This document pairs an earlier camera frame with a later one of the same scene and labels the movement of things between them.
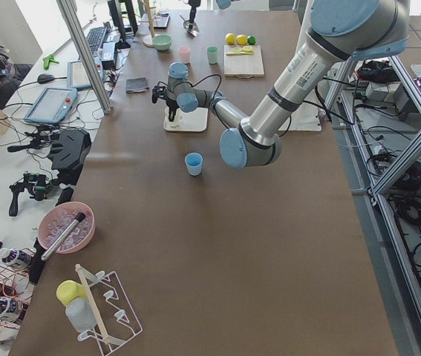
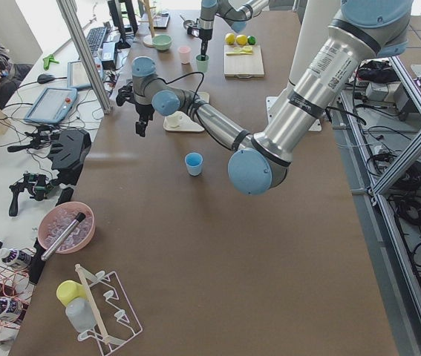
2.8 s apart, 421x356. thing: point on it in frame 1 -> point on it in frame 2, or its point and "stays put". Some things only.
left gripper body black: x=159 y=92 -> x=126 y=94
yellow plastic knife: x=236 y=53 stays put
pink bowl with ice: x=57 y=219 stays put
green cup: x=212 y=54 -> x=203 y=66
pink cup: x=185 y=54 stays put
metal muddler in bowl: x=79 y=219 stays put
